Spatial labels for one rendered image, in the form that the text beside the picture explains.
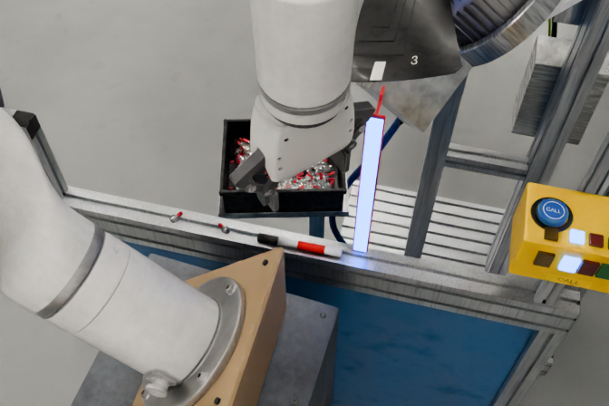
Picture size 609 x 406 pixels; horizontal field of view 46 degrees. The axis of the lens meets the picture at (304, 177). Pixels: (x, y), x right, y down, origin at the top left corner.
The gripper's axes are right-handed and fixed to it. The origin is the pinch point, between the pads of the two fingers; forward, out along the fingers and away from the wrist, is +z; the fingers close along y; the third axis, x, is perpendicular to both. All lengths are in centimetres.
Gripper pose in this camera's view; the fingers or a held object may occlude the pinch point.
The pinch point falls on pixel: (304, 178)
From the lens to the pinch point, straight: 79.7
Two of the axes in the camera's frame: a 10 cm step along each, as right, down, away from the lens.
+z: 0.0, 5.1, 8.6
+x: 5.4, 7.2, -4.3
